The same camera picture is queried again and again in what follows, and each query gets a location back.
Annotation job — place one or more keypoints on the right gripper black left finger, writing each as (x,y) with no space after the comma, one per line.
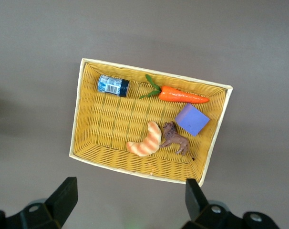
(61,198)

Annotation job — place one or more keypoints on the purple foam cube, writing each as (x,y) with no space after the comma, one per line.
(192,119)

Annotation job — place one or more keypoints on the brown toy lion figure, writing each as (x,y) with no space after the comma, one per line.
(176,140)

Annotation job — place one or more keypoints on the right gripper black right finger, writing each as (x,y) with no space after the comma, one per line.
(197,202)

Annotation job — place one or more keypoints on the blue-labelled jar with dark lid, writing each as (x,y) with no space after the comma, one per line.
(111,85)

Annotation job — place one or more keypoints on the yellow woven rectangular basket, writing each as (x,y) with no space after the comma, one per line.
(116,119)

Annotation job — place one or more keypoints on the orange toy carrot green leaves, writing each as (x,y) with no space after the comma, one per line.
(175,94)

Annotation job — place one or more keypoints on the striped toy croissant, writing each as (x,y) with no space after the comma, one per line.
(149,143)

